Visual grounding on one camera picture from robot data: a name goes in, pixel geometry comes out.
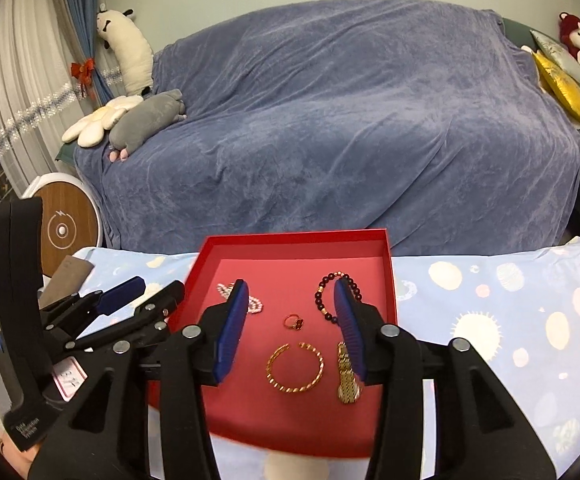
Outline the black bead bracelet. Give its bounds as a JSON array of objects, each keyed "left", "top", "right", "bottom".
[{"left": 312, "top": 270, "right": 364, "bottom": 326}]

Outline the white pearl bracelet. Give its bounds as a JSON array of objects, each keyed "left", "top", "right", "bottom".
[{"left": 216, "top": 282, "right": 265, "bottom": 316}]

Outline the gold braided bangle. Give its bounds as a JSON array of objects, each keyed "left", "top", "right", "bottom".
[{"left": 265, "top": 342, "right": 325, "bottom": 394}]

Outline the gold link watch band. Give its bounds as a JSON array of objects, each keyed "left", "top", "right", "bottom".
[{"left": 337, "top": 341, "right": 360, "bottom": 404}]

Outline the person's left hand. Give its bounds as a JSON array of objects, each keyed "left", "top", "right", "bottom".
[{"left": 0, "top": 431, "right": 41, "bottom": 479}]

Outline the red shallow cardboard box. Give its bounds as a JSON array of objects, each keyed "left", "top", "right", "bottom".
[{"left": 169, "top": 229, "right": 396, "bottom": 458}]

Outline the round wood-faced white device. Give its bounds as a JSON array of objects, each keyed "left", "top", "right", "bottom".
[{"left": 23, "top": 172, "right": 103, "bottom": 278}]

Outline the daisy flower cushion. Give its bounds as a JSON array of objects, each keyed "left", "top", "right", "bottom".
[{"left": 62, "top": 96, "right": 143, "bottom": 148}]

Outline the grey plush animal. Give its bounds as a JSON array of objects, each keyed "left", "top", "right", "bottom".
[{"left": 108, "top": 89, "right": 187, "bottom": 162}]

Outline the blue planet print tablecloth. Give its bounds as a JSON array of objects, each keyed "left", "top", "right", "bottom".
[{"left": 75, "top": 237, "right": 580, "bottom": 479}]

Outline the blue-grey sofa throw blanket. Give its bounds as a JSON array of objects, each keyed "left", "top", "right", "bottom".
[{"left": 74, "top": 0, "right": 580, "bottom": 256}]

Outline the cream alpaca plush toy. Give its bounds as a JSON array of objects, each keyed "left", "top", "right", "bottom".
[{"left": 96, "top": 9, "right": 153, "bottom": 96}]

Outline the white sheer curtain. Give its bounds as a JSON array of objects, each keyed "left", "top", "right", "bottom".
[{"left": 0, "top": 0, "right": 93, "bottom": 195}]

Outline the gold satin pillow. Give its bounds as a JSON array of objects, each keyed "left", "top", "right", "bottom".
[{"left": 522, "top": 46, "right": 580, "bottom": 124}]

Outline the blue drape with red bow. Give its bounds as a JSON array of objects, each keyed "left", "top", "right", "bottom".
[{"left": 66, "top": 0, "right": 113, "bottom": 104}]

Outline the silver grey pillow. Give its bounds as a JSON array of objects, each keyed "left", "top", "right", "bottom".
[{"left": 531, "top": 29, "right": 580, "bottom": 85}]

